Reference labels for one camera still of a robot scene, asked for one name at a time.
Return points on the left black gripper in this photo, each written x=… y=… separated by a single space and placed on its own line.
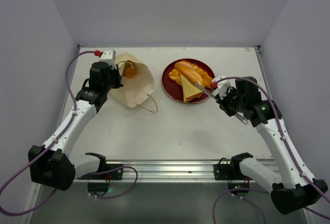
x=116 y=72

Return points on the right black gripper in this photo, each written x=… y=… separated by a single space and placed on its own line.
x=226 y=103

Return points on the metal tongs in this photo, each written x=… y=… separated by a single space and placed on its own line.
x=204 y=90

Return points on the small round fake bun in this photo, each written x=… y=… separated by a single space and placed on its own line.
x=129 y=72

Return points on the beige paper bag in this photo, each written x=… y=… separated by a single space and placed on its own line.
x=137 y=90

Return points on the fake sandwich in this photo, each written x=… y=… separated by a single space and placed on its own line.
x=191 y=93

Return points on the fake hot dog bun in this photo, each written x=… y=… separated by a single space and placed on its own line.
x=190 y=73

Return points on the braided fake bread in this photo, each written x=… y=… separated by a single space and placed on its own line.
x=207 y=79
x=174 y=75

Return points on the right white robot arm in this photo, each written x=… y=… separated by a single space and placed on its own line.
x=295 y=187

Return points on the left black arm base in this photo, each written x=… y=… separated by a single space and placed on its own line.
x=100 y=189

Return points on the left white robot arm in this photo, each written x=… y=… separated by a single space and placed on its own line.
x=50 y=164

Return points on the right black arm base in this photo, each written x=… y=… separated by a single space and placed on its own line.
x=228 y=170

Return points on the red round tray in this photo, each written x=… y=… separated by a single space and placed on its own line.
x=173 y=89

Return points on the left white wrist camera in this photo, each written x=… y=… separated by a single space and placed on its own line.
x=108 y=56

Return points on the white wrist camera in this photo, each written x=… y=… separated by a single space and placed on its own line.
x=220 y=85
x=108 y=56

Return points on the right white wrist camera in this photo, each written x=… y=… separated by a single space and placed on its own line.
x=220 y=85

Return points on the aluminium rail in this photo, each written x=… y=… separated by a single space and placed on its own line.
x=171 y=171

